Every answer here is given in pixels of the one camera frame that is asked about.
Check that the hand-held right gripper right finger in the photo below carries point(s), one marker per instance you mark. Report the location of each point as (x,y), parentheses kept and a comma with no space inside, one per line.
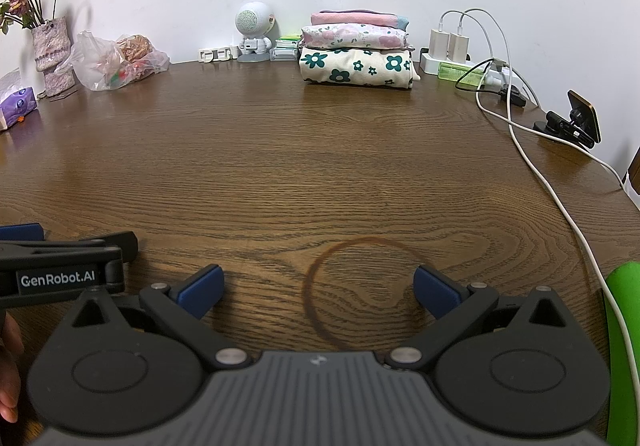
(437,292)

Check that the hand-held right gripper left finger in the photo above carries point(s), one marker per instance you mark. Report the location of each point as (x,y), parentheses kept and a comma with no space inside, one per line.
(202,289)

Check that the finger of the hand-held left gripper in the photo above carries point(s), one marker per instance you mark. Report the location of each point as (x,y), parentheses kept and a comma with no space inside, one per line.
(125,248)
(22,231)

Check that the person's left hand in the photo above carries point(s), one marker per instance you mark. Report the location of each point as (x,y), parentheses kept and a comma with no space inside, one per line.
(10,366)

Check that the purple tissue pack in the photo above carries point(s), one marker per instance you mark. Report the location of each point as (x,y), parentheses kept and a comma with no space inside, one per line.
(17,109)

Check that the dark hairpins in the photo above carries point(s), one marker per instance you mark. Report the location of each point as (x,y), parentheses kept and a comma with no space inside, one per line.
(57,97)

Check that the pink knitted vase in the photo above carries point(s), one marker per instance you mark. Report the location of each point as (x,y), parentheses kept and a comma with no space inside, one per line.
(50,51)

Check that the clear plastic snack bag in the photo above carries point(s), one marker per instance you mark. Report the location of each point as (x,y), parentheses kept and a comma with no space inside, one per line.
(115,64)

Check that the bright green mat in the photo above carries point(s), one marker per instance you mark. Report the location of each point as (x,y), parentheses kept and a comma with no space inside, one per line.
(627,356)

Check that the black clamp phone holder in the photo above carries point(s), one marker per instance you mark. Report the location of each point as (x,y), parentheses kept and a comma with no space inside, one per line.
(560,129)

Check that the green translucent box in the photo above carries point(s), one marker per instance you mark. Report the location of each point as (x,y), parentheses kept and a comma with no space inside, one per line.
(460,75)

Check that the white paper sheet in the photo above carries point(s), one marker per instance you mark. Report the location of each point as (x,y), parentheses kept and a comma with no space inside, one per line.
(634,191)

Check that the white power strip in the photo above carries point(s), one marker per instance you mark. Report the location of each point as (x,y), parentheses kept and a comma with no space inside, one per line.
(430,64)

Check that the smartphone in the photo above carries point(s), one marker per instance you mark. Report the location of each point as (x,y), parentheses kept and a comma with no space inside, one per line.
(585,116)

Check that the cream green-flower folded cloth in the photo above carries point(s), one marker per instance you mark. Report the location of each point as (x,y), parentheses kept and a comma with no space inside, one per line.
(355,67)

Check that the white charger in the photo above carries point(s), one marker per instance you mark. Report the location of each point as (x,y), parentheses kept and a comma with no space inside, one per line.
(459,48)
(439,46)

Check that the green white small box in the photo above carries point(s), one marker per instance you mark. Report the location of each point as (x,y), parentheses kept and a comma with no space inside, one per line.
(286,49)

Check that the white astronaut speaker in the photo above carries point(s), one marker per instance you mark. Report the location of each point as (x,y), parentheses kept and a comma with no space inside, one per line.
(252,26)

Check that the pink floral folded cloth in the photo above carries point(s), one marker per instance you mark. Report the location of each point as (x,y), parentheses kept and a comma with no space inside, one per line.
(350,37)

